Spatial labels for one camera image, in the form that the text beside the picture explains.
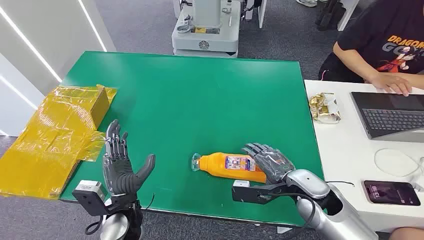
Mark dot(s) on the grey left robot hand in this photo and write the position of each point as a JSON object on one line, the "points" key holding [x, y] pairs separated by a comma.
{"points": [[121, 179]]}

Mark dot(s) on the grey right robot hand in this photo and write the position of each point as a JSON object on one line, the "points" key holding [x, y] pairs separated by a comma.
{"points": [[273, 164]]}

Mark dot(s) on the orange plastic bottle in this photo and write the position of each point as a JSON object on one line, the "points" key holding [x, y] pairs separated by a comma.
{"points": [[215, 165]]}

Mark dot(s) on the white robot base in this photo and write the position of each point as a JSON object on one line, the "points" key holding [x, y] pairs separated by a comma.
{"points": [[207, 38]]}

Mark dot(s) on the gold snack packet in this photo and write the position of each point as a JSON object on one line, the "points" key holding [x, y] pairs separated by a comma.
{"points": [[324, 107]]}

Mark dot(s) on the yellow taped cardboard box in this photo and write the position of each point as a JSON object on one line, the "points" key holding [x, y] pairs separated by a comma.
{"points": [[49, 139]]}

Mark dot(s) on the black smartphone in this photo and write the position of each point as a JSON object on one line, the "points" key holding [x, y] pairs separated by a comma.
{"points": [[392, 192]]}

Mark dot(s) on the grey laptop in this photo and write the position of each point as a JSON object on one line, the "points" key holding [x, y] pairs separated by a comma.
{"points": [[391, 119]]}

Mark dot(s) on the person's hand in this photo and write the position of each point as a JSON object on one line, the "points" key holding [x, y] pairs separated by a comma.
{"points": [[391, 82]]}

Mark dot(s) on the person's knee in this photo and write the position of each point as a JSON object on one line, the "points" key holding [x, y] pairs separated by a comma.
{"points": [[409, 234]]}

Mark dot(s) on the black bag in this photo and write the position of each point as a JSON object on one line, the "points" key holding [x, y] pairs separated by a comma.
{"points": [[329, 15]]}

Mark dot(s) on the white shoe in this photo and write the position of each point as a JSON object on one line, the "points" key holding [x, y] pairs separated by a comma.
{"points": [[306, 2]]}

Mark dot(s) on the white desk leg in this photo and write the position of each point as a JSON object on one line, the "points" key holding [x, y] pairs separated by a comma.
{"points": [[346, 15]]}

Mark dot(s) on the person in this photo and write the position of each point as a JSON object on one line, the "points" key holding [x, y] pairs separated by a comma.
{"points": [[381, 36]]}

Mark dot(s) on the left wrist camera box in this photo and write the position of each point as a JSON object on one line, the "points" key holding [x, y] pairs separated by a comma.
{"points": [[87, 198]]}

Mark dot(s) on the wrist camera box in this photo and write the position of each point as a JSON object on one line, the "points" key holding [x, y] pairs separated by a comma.
{"points": [[87, 198], [248, 195]]}

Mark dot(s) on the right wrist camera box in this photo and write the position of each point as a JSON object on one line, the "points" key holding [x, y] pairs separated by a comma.
{"points": [[248, 195]]}

